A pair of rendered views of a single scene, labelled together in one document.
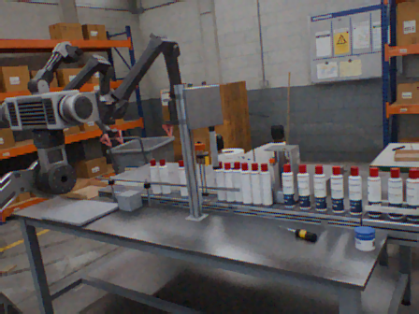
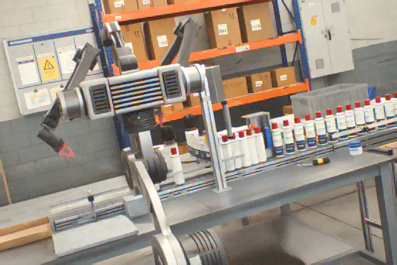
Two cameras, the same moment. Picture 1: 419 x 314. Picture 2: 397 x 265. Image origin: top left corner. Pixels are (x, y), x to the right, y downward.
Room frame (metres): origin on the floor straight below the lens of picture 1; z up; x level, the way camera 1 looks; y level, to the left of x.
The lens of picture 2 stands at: (0.40, 2.19, 1.53)
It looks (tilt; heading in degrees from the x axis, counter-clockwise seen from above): 8 degrees down; 306
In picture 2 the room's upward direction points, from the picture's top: 11 degrees counter-clockwise
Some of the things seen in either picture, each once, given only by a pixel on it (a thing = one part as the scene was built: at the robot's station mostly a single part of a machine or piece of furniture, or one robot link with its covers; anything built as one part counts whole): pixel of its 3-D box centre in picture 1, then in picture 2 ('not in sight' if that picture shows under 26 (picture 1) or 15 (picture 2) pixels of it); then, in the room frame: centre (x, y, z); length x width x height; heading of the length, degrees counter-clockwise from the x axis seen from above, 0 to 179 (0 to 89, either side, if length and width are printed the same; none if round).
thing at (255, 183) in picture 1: (256, 183); (251, 146); (1.80, -0.21, 0.98); 0.05 x 0.05 x 0.20
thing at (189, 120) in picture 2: (278, 147); (192, 134); (2.37, -0.44, 1.04); 0.09 x 0.09 x 0.29
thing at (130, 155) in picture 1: (145, 168); not in sight; (4.73, 0.83, 0.48); 0.89 x 0.63 x 0.96; 163
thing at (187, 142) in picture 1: (188, 152); (210, 127); (1.85, 0.10, 1.16); 0.04 x 0.04 x 0.67; 54
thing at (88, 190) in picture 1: (88, 190); (19, 234); (2.57, 0.86, 0.85); 0.30 x 0.26 x 0.04; 54
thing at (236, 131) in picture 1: (208, 130); not in sight; (6.03, -0.03, 0.70); 1.20 x 0.82 x 1.39; 60
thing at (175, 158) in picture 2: (183, 178); (176, 166); (2.07, 0.16, 0.98); 0.05 x 0.05 x 0.20
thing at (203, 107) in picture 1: (201, 107); (210, 85); (1.86, 0.01, 1.38); 0.17 x 0.10 x 0.19; 109
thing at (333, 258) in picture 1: (207, 195); (174, 187); (2.22, 0.04, 0.82); 2.10 x 1.31 x 0.02; 54
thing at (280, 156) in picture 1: (282, 174); (259, 136); (1.82, -0.35, 1.01); 0.14 x 0.13 x 0.26; 54
